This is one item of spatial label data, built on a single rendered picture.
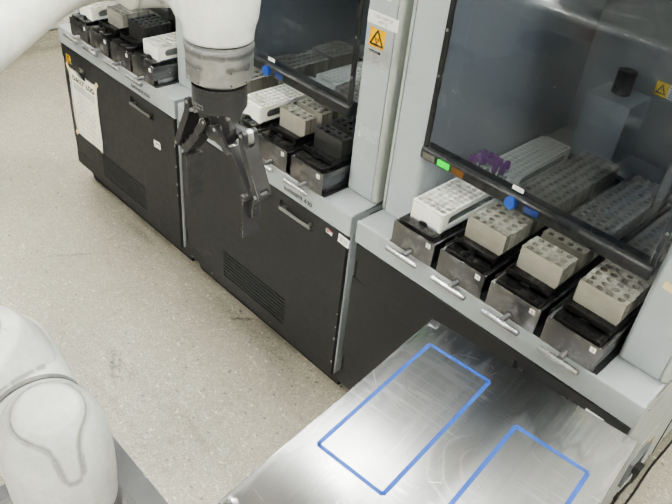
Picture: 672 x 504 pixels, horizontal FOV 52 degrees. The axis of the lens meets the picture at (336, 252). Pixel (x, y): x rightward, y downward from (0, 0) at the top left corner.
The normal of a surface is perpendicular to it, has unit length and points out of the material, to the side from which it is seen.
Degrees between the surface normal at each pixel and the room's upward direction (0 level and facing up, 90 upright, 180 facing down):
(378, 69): 90
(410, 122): 90
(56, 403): 6
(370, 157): 90
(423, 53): 90
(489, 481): 0
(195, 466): 0
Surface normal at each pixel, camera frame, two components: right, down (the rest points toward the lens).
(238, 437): 0.09, -0.80
